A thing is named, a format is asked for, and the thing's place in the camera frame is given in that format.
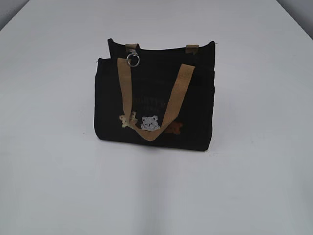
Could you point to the black canvas tote bag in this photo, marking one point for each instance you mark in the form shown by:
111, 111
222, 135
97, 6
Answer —
153, 75

